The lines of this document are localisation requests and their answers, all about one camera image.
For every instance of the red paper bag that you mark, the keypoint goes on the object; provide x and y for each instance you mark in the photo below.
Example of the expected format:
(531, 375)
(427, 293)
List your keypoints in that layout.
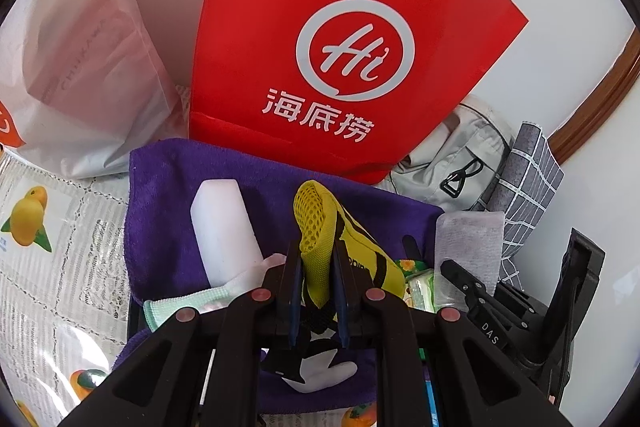
(325, 7)

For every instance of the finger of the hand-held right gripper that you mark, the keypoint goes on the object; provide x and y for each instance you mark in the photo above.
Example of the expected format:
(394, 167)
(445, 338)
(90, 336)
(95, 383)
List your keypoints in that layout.
(460, 278)

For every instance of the blue tissue box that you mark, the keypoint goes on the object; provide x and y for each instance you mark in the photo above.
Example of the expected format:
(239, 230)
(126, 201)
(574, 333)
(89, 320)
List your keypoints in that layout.
(431, 389)

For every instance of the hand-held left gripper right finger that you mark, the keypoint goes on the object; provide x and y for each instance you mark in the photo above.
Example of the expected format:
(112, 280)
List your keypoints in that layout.
(342, 302)

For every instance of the green wipes packet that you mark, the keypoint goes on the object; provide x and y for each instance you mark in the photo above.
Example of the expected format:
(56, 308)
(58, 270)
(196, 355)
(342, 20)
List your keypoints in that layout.
(422, 289)

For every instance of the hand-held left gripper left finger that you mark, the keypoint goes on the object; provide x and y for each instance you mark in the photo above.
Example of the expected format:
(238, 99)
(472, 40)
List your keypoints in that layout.
(295, 302)

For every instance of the grey fabric bag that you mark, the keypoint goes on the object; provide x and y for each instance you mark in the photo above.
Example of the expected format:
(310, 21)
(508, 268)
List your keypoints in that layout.
(450, 157)

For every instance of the purple towel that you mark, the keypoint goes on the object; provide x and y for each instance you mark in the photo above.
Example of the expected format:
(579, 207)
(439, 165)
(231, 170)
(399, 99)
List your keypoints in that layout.
(165, 217)

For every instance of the yellow mesh pouch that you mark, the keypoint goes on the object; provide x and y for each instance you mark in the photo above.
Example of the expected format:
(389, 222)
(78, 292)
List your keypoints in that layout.
(320, 217)

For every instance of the grey checked cloth bag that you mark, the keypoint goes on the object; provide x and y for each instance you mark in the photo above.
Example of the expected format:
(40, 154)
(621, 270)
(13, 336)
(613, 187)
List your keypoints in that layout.
(530, 187)

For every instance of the fruit print tablecloth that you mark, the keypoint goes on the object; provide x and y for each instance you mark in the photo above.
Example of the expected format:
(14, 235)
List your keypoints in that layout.
(60, 257)

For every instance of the brown wooden door frame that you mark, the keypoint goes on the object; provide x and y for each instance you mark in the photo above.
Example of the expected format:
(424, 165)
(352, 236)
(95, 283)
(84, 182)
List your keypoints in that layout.
(600, 107)

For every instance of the white glove with mint cuff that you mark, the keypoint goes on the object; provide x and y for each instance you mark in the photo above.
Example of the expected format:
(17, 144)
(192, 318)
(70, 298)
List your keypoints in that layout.
(190, 302)

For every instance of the white plastic shopping bag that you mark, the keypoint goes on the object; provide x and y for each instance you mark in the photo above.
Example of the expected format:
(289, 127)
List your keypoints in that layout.
(75, 57)

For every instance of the white sponge block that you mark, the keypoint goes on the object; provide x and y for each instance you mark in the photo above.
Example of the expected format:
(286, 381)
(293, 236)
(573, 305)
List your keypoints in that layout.
(225, 232)

